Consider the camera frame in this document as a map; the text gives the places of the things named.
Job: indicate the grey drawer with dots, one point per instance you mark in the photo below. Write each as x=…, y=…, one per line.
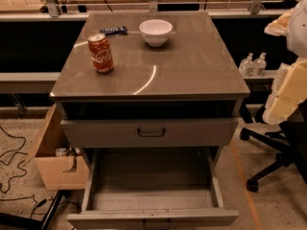
x=149, y=133
x=152, y=189

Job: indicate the black office chair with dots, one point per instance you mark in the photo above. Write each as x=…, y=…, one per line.
x=291, y=143

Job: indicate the grey drawer cabinet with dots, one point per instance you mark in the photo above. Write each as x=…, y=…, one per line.
x=191, y=76

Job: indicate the red cola can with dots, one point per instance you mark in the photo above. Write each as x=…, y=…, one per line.
x=100, y=53

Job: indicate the grey top drawer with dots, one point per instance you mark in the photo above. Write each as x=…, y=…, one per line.
x=149, y=133

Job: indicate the blue snack bar wrapper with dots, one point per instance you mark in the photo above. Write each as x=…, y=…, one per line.
x=115, y=31

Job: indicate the white ceramic bowl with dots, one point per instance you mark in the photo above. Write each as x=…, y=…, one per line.
x=155, y=32

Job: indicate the cardboard box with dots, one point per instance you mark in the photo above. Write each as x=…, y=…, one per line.
x=67, y=172

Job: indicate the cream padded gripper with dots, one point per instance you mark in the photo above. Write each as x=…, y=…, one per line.
x=297, y=33

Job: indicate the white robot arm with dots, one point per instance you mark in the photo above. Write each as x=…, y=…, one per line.
x=289, y=88

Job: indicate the small can in box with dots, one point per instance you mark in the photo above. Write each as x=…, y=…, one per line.
x=61, y=152

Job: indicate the right clear pump bottle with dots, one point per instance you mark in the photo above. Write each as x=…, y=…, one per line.
x=259, y=65

